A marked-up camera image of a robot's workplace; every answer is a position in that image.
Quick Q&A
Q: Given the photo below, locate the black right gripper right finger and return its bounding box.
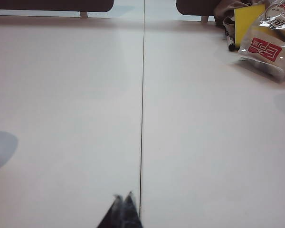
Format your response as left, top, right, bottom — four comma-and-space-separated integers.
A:
123, 191, 143, 228

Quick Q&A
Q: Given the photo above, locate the clear snack bag red logo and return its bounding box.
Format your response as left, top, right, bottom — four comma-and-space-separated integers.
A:
237, 23, 285, 83

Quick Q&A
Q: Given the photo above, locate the narrow taupe desk divider panel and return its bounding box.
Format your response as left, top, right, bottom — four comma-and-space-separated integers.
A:
175, 0, 228, 17

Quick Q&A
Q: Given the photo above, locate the brown crumpled cloth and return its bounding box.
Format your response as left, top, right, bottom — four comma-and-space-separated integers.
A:
213, 0, 255, 38

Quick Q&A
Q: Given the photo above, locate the flat yellow sheet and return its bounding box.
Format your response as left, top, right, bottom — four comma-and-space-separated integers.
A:
234, 3, 266, 48

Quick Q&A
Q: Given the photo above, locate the clear snack bag black lettering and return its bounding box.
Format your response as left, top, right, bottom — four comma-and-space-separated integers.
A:
261, 0, 285, 33

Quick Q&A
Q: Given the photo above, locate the wide taupe desk divider panel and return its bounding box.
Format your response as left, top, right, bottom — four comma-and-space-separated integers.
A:
0, 0, 116, 13

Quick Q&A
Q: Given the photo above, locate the black marker pen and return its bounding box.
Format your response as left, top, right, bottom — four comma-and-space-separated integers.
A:
224, 28, 236, 52

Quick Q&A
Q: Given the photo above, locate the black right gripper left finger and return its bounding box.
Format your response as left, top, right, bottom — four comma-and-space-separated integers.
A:
96, 194, 125, 228

